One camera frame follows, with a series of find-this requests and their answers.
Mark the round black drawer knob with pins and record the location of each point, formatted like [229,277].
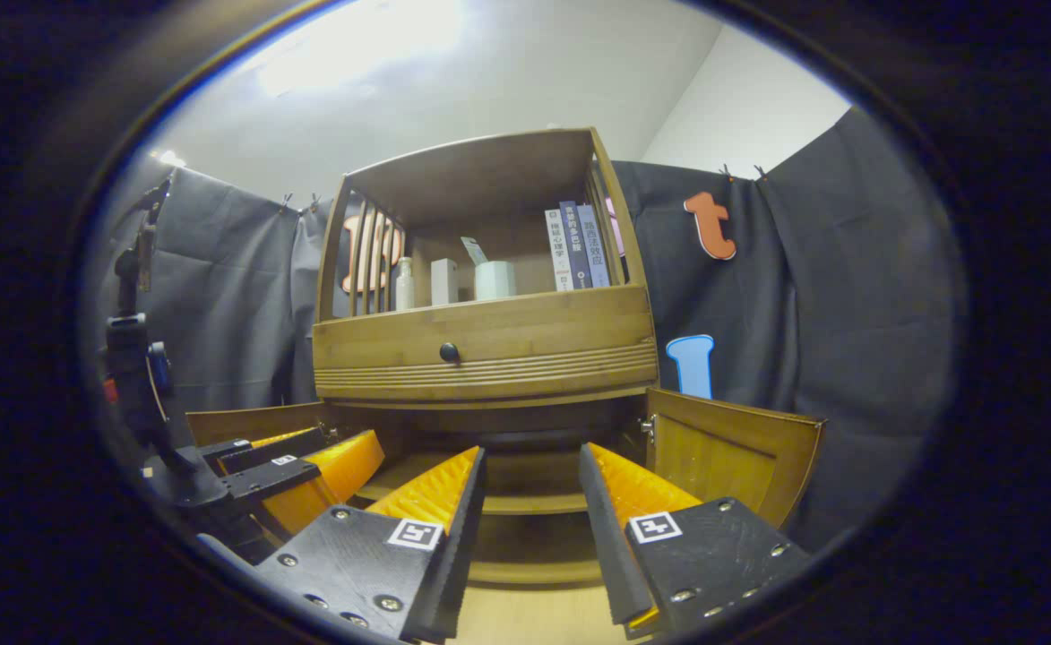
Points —
[449,352]

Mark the white book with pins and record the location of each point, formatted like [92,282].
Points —
[559,251]

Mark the wooden shoe cabinet door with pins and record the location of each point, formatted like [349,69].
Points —
[238,423]
[722,457]

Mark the black backdrop cloth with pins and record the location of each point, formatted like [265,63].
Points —
[848,313]

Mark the dark blue book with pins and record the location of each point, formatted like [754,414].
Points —
[575,244]

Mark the wooden ribbed cabinet drawer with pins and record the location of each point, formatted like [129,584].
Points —
[534,336]

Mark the light blue book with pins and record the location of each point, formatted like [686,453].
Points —
[593,242]

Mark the pale paper card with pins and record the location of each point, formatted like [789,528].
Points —
[473,250]

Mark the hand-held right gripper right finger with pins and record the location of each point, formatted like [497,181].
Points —
[610,546]

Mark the small white box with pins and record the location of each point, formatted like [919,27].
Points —
[443,282]

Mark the black equipment stand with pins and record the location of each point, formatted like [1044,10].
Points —
[135,376]

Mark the metal door hinge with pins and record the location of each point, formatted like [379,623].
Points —
[647,426]

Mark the white cup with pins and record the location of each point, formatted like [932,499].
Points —
[495,279]

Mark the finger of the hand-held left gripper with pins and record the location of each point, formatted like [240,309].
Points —
[274,451]
[265,479]

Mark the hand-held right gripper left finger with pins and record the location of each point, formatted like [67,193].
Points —
[458,546]

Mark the wooden double-door shoe cabinet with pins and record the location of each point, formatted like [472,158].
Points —
[489,175]

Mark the white pump bottle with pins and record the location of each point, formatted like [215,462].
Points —
[405,285]

